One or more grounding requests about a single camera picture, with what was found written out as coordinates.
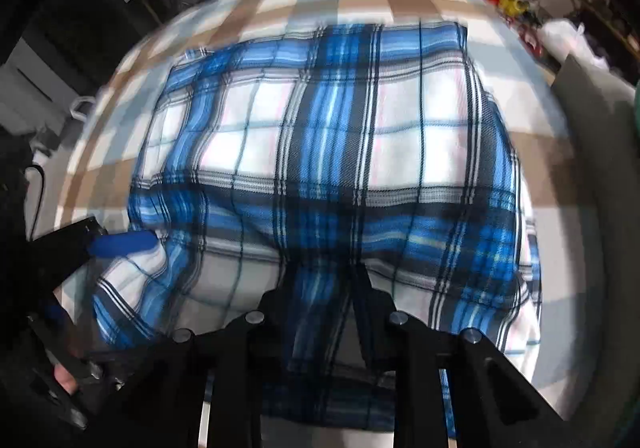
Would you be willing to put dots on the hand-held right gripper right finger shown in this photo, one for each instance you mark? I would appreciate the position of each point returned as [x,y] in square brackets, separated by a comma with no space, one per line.
[370,313]

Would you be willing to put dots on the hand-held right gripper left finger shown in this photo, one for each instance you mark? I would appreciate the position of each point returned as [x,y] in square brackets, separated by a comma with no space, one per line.
[272,313]

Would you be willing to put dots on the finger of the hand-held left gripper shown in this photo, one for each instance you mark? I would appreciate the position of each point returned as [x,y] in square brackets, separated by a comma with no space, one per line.
[125,244]
[60,328]

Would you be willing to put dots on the blue white plaid shirt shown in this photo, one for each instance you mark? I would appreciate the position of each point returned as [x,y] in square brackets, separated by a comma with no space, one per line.
[325,153]

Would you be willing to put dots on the person's left hand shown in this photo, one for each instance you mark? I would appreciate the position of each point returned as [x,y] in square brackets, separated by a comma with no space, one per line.
[66,378]

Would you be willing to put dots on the checked bed sheet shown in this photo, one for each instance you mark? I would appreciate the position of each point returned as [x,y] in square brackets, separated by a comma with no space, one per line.
[530,238]

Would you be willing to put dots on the grey cushion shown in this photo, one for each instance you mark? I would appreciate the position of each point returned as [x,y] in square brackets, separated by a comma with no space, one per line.
[595,108]

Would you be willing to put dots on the white plastic bag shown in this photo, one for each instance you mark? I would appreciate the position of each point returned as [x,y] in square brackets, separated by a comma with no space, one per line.
[567,43]

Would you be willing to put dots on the yellow plastic item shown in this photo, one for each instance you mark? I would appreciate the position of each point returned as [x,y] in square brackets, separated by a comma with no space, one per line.
[511,4]

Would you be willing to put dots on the metal storage rack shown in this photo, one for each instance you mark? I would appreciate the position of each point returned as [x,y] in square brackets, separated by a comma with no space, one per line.
[610,13]

